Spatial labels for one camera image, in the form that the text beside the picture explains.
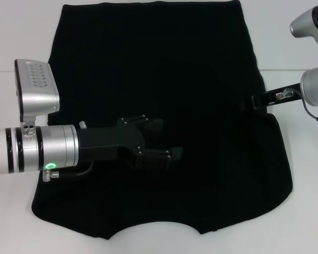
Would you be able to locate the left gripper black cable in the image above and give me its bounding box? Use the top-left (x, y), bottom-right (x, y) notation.
top-left (42, 161), bottom-right (95, 183)

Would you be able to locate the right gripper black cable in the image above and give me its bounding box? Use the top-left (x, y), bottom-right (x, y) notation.
top-left (275, 88), bottom-right (318, 122)

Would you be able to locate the black t-shirt with white print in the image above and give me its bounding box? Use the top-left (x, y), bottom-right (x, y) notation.
top-left (31, 1), bottom-right (294, 235)

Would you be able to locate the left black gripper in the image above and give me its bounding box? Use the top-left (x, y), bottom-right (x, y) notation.
top-left (76, 115), bottom-right (183, 170)

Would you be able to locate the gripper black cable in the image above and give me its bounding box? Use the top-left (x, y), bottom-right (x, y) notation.
top-left (275, 88), bottom-right (318, 122)
top-left (42, 161), bottom-right (95, 183)

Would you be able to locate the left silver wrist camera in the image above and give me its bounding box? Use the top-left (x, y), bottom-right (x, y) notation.
top-left (14, 58), bottom-right (60, 125)

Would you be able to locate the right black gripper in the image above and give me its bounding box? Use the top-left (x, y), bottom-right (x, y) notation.
top-left (250, 82), bottom-right (305, 110)

